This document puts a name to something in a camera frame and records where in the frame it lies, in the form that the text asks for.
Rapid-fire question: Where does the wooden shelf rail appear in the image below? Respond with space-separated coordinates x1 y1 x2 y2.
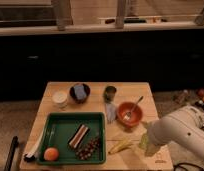
0 21 204 36

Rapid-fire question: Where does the dark bowl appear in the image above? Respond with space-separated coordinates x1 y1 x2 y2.
69 83 90 104

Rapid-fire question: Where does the spice jar rack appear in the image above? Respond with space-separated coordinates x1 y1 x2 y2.
173 90 204 129

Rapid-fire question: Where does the grey folded cloth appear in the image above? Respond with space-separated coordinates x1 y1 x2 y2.
105 103 117 123

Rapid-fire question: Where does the white paper cup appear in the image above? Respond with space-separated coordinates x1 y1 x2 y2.
52 91 67 108

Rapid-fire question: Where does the metal cup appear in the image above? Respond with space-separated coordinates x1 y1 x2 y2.
104 86 117 102

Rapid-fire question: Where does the blue sponge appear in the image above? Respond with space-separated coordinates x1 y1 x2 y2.
74 84 87 100

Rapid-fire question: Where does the green tray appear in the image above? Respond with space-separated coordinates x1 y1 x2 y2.
37 112 106 166

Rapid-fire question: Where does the yellow banana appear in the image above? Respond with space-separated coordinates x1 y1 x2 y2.
108 139 132 154

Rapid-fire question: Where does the red bowl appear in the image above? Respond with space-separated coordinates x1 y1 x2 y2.
117 102 143 128

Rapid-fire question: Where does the black cable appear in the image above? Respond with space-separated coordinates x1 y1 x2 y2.
173 161 204 171

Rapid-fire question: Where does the orange fruit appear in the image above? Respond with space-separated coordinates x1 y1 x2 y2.
44 147 59 161

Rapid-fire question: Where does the bunch of dark grapes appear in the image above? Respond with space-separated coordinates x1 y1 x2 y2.
76 137 100 160

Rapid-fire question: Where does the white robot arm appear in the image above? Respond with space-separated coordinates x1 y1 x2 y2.
145 105 204 160

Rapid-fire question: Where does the black stick on floor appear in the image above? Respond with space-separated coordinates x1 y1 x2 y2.
4 136 19 171

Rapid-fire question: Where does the metal fork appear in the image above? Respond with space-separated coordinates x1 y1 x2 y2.
123 96 144 120

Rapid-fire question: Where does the green plastic cup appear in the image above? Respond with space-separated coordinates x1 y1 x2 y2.
139 133 149 150

